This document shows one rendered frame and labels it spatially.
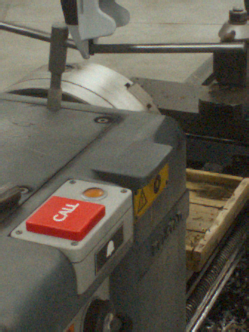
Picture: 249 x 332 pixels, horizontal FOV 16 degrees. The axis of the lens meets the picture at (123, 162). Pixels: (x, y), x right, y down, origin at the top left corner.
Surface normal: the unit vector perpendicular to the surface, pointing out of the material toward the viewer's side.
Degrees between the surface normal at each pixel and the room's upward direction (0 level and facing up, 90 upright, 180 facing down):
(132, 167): 0
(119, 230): 90
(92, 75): 14
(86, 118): 0
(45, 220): 0
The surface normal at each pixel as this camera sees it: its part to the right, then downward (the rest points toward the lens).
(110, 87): 0.40, -0.73
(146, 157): -0.02, -0.90
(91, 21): -0.40, 0.40
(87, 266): 0.92, 0.15
